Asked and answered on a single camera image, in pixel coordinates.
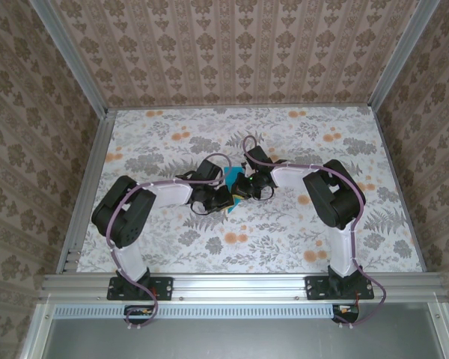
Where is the floral table cover sheet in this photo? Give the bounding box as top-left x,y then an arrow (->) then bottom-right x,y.
76,108 -> 424,274

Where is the grey metal panel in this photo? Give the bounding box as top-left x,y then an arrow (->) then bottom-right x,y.
20,301 -> 449,359

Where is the black connector board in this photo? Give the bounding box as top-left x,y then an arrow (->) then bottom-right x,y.
123,304 -> 159,325
331,304 -> 361,325

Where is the thin black cable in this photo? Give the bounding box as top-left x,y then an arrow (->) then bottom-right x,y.
253,184 -> 275,202
189,199 -> 211,217

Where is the thin aluminium rail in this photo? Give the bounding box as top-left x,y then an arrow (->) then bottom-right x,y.
106,104 -> 375,111

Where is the wide aluminium frame rail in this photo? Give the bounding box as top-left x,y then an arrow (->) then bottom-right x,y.
39,272 -> 448,303

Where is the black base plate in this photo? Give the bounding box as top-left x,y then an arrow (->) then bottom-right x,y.
305,275 -> 375,301
107,275 -> 174,301

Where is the purple cable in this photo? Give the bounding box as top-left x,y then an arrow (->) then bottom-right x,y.
242,135 -> 388,331
106,152 -> 233,331

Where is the slotted grey cable duct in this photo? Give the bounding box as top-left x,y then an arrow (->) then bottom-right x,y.
54,303 -> 360,318

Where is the sloping aluminium side rail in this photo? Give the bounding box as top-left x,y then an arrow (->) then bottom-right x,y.
55,110 -> 117,274

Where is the aluminium frame post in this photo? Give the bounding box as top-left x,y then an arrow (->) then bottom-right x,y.
31,0 -> 110,116
367,0 -> 445,108

